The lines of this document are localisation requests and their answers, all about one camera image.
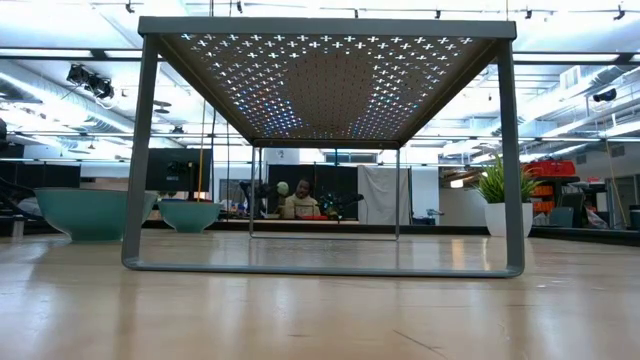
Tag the white hanging cloth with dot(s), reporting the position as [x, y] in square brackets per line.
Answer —
[382, 195]

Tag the black ceiling-mounted device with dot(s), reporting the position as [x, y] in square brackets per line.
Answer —
[605, 95]
[92, 82]

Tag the grey perforated metal riser shelf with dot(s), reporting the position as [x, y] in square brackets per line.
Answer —
[325, 85]

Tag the teal floral mini bowl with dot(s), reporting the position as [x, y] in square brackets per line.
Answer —
[190, 215]
[85, 212]

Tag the rack with red bins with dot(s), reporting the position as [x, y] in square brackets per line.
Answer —
[550, 168]

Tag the black monitor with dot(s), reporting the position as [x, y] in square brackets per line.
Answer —
[177, 170]

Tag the person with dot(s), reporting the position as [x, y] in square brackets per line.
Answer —
[300, 205]

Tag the black aluminium rig frame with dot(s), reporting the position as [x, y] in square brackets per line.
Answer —
[440, 230]

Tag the black partition panel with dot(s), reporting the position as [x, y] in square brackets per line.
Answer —
[335, 185]

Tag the green plant in white pot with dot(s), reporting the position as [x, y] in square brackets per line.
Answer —
[492, 217]

